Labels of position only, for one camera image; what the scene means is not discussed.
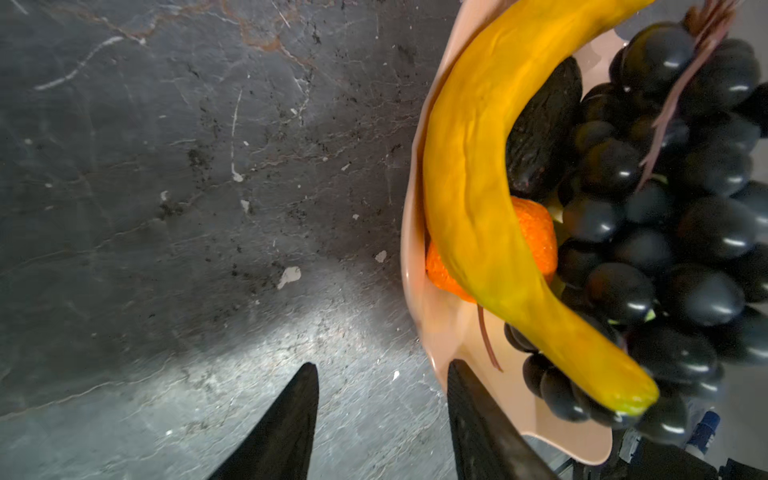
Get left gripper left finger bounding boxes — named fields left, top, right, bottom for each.
left=210, top=362, right=319, bottom=480

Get yellow fake banana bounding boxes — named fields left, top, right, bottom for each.
left=422, top=1, right=659, bottom=416

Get black fake grapes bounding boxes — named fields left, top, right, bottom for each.
left=504, top=21, right=767, bottom=444

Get dark fake avocado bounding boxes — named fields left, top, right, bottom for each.
left=505, top=56, right=582, bottom=201

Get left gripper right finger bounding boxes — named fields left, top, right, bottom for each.
left=447, top=359, right=556, bottom=479

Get pink scalloped bowl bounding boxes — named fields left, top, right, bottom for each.
left=400, top=0, right=618, bottom=465

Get orange fake fruit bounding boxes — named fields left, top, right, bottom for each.
left=425, top=196, right=558, bottom=304

